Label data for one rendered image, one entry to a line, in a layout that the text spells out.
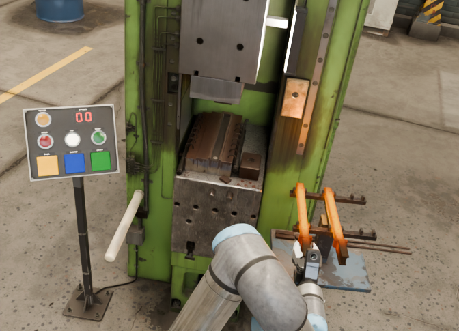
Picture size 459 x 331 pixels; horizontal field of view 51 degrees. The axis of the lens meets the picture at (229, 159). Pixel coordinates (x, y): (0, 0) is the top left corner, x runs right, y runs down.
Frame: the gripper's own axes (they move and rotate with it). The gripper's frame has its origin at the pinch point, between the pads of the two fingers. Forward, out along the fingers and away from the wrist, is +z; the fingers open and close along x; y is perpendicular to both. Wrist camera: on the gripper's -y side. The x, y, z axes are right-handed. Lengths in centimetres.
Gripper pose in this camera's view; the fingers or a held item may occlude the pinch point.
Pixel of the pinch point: (305, 243)
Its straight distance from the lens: 176.5
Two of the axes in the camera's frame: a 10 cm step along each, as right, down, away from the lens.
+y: -1.0, 8.2, 5.6
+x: 9.9, 1.2, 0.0
